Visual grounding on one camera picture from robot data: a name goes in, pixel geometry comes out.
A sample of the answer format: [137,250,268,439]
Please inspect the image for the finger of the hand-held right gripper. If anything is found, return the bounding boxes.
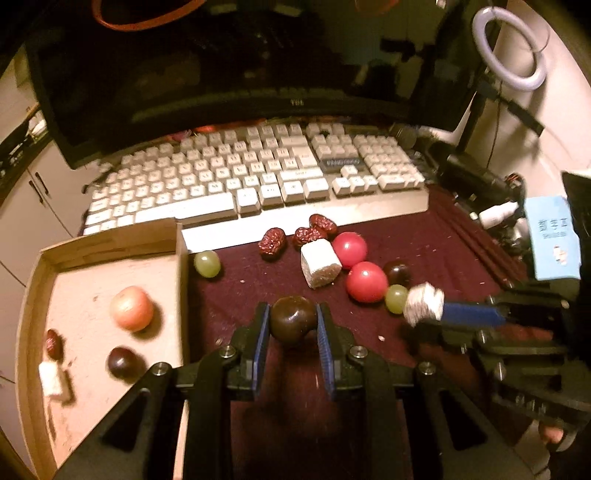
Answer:
[413,323,570,366]
[441,284,573,329]

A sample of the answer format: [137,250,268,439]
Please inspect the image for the white crumbly block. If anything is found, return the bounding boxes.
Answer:
[38,361,70,400]
[404,282,445,326]
[301,240,343,289]

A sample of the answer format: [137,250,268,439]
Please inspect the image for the white kitchen cabinet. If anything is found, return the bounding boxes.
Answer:
[0,136,100,384]

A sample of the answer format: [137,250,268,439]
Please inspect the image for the dried red date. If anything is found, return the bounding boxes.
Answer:
[259,227,287,260]
[292,226,328,250]
[45,329,64,361]
[309,213,339,237]

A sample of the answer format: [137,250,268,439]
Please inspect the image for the cardboard box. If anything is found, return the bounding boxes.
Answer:
[16,218,190,469]

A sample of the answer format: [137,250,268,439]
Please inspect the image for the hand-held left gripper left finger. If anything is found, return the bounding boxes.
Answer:
[54,302,272,480]

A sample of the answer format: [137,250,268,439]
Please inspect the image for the black microphone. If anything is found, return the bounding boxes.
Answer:
[390,124,513,204]

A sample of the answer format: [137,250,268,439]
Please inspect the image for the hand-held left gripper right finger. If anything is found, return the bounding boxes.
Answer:
[317,302,536,480]

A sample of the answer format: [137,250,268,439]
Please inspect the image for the red tomato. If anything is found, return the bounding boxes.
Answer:
[346,261,389,303]
[332,232,369,268]

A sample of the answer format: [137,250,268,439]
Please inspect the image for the black computer monitor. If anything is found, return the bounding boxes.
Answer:
[25,0,502,169]

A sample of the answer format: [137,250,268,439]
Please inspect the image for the person's right hand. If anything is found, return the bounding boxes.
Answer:
[538,425,566,446]

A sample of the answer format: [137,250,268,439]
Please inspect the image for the dark red cloth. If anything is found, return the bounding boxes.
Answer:
[173,185,555,480]

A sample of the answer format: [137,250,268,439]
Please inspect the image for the white ring light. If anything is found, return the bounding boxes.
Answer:
[471,7,549,92]

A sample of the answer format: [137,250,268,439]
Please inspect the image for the small orange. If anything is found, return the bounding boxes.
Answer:
[111,286,154,332]

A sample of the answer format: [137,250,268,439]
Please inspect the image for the orange cable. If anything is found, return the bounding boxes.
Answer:
[90,0,207,31]

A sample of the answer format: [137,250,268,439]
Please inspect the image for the small white bottle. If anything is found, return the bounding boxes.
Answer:
[478,202,519,227]

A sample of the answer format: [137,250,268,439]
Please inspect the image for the dark purple plum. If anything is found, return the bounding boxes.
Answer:
[107,347,140,381]
[382,261,413,287]
[270,296,318,344]

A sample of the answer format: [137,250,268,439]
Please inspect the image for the white computer keyboard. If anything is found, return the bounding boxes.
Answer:
[82,121,431,254]

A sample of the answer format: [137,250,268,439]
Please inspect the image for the green grape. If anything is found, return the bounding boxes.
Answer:
[194,250,221,278]
[385,285,409,315]

